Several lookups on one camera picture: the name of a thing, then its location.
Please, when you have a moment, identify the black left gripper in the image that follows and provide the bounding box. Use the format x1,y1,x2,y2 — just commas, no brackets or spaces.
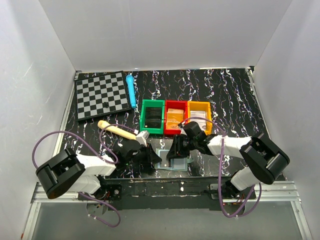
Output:
126,143,162,166

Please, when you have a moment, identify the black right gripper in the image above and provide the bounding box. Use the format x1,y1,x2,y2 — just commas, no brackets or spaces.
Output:
166,134,197,159

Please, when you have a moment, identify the green card holder wallet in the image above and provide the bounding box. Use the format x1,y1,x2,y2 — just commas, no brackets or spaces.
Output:
153,147,195,173

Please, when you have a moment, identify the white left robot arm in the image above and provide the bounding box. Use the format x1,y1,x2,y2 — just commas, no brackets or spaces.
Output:
35,140,162,200

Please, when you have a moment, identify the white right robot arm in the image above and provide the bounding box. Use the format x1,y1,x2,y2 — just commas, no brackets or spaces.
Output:
166,121,290,199

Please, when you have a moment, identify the grey printed card stack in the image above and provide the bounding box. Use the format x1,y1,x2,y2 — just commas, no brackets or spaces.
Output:
190,110,207,131

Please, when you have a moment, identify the black cards stack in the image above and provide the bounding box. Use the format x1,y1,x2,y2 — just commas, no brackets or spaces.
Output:
144,107,162,129

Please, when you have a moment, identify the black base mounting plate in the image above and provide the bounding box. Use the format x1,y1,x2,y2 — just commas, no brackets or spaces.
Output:
100,177,221,211

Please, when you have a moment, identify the orange plastic bin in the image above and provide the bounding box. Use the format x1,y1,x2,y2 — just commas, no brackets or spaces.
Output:
187,101,213,135

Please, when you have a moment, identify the green plastic bin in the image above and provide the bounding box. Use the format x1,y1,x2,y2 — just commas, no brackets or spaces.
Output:
139,99,165,135

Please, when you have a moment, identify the red plastic bin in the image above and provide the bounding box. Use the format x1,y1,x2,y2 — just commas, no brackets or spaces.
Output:
164,100,188,136

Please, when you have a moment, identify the wooden stick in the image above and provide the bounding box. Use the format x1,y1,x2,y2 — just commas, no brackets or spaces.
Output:
97,120,136,140

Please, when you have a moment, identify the blue toy microphone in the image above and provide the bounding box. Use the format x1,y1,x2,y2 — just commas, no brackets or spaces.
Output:
125,74,137,109

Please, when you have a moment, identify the grey black chessboard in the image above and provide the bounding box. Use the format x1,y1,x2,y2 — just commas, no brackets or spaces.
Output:
74,71,132,121

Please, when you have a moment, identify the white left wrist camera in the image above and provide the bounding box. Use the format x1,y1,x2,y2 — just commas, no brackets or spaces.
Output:
135,130,150,147

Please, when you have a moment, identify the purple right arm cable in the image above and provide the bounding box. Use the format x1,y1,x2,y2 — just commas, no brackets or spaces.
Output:
177,117,263,219

